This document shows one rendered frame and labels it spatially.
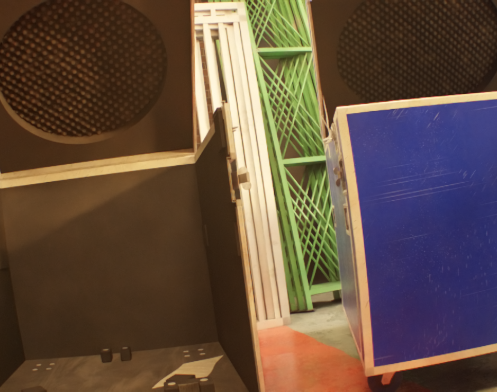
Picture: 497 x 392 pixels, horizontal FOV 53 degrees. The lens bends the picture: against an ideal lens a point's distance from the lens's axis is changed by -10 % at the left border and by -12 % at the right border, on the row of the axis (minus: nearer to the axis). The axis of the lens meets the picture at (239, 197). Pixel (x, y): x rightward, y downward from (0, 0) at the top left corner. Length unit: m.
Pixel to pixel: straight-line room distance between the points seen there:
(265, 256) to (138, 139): 1.37
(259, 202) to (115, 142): 1.31
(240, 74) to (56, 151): 1.57
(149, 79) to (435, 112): 1.10
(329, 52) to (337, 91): 0.23
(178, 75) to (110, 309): 0.98
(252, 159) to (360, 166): 1.86
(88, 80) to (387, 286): 1.33
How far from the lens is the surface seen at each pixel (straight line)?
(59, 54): 2.11
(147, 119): 2.23
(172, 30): 2.02
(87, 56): 2.10
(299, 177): 4.57
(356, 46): 2.48
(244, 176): 1.33
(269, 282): 3.37
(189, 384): 1.56
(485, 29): 2.62
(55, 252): 2.33
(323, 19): 2.31
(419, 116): 1.64
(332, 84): 2.53
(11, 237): 2.37
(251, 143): 3.40
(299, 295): 3.75
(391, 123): 1.62
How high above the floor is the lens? 0.68
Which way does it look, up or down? 2 degrees up
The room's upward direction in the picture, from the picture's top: 7 degrees counter-clockwise
